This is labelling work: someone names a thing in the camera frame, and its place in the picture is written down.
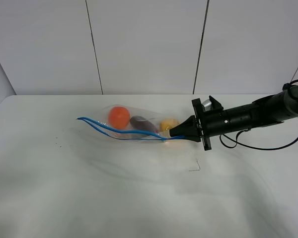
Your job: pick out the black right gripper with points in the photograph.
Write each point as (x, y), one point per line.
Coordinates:
(210, 123)

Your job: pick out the clear zip bag blue zipper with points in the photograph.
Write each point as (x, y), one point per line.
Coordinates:
(96, 127)

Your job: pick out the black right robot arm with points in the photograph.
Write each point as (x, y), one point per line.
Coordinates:
(267, 111)

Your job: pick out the yellow fruit toy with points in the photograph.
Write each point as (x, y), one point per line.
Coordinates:
(168, 124)

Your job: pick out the purple eggplant toy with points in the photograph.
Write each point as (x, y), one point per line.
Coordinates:
(141, 123)

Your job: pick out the orange fruit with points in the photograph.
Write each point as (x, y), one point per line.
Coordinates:
(119, 117)

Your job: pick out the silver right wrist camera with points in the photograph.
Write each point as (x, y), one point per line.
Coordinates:
(207, 104)

